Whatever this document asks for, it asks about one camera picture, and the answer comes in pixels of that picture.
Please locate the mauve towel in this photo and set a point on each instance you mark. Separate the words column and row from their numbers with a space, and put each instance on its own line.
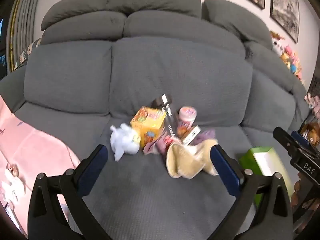
column 160, row 146

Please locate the pink fabric bundle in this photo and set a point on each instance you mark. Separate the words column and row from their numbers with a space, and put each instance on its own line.
column 313, row 105

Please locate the pink plastic canister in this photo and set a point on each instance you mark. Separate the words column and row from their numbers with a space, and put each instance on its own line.
column 186, row 120

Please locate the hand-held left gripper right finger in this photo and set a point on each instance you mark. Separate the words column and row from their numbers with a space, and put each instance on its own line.
column 225, row 170

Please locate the grey sofa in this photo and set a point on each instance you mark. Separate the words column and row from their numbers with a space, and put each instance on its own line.
column 175, row 67

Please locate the glass bottle with steel cap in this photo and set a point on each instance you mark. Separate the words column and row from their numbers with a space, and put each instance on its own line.
column 168, row 115

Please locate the green box with white inside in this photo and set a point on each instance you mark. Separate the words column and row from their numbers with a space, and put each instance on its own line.
column 265, row 160

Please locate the grey curtain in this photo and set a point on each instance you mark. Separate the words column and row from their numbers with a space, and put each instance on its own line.
column 25, row 17

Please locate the brown plush toy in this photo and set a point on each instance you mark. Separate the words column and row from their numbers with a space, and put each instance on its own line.
column 313, row 132

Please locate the patterned cloth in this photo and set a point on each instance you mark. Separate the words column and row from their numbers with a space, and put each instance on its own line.
column 27, row 51

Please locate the pile of plush toys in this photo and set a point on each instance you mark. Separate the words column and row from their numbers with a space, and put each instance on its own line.
column 290, row 57

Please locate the purple scrunchie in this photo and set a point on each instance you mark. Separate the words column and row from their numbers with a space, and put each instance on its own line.
column 206, row 135

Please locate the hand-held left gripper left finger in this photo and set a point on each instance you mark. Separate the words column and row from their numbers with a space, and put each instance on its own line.
column 93, row 165

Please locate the small white box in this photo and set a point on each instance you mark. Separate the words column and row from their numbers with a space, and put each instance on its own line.
column 191, row 135

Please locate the beige knitted cloth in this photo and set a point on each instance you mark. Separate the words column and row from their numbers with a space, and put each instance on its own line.
column 182, row 162

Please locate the window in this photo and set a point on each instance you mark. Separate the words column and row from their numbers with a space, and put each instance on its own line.
column 3, row 55

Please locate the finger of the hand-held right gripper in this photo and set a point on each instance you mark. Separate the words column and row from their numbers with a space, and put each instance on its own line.
column 283, row 137
column 301, row 140

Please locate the yellow carton box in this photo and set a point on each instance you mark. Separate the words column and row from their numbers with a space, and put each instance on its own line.
column 147, row 122

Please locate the pale blue plush toy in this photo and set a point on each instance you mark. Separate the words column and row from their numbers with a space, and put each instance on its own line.
column 125, row 140

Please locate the pink blanket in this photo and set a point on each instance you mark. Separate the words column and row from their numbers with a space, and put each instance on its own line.
column 30, row 150

